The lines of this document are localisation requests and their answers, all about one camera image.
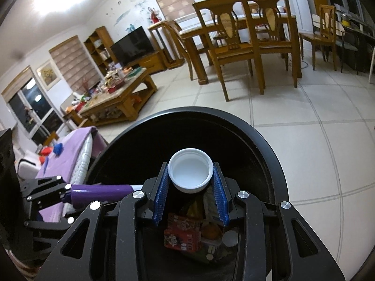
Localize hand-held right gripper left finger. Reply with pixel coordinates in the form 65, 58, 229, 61
38, 162, 170, 281

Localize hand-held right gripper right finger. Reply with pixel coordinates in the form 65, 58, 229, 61
211, 162, 346, 281

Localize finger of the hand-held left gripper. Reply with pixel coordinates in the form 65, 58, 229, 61
19, 176, 72, 204
25, 207, 85, 232

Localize white plastic bottle cap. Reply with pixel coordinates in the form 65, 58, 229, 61
223, 230, 238, 246
168, 148, 214, 194

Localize red printed carton box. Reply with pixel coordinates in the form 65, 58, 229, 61
163, 213, 203, 253

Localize purple tube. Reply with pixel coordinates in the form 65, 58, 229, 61
70, 184, 144, 208

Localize black round trash bin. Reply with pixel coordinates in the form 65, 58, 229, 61
86, 107, 291, 281

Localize pale crumpled packet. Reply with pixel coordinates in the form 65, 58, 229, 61
203, 187, 219, 220

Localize yellow wrapper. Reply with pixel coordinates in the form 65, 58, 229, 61
184, 199, 206, 220

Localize purple tablecloth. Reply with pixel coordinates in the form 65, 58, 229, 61
35, 126, 98, 220

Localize orange snack packet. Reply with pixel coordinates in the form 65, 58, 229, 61
201, 222, 225, 242

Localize white quilted table cover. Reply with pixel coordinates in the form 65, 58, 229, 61
70, 132, 109, 186

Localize small wooden side table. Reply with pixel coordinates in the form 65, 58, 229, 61
63, 105, 85, 126

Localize large balcony window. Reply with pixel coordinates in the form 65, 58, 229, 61
7, 79, 63, 145

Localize stuffed toys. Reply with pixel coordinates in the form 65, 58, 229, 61
70, 92, 88, 109

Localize wooden coffee table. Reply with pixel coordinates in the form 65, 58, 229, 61
79, 67, 159, 123

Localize framed sunflower picture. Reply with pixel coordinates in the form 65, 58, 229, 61
36, 59, 60, 90

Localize group of coffee table ornaments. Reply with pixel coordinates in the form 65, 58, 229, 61
66, 66, 147, 109

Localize wooden dining table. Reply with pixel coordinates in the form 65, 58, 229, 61
179, 12, 302, 87

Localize wooden television cabinet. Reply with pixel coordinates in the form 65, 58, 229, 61
126, 50, 167, 75

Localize wooden dining chair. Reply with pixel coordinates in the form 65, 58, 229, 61
192, 1, 266, 103
299, 4, 337, 71
243, 0, 299, 88

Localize wooden bookshelf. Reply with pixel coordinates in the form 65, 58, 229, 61
83, 26, 118, 72

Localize black flat television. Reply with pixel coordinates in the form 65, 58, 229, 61
110, 26, 155, 66

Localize curved back wooden chair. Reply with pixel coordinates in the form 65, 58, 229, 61
161, 20, 195, 81

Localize tall wooden plant stand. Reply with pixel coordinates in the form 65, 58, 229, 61
147, 20, 176, 65

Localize red flower decoration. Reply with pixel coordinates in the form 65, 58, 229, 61
148, 7, 161, 24

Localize black side desk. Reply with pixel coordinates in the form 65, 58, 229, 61
334, 3, 375, 74

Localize blue wall decal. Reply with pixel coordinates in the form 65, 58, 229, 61
105, 0, 150, 33

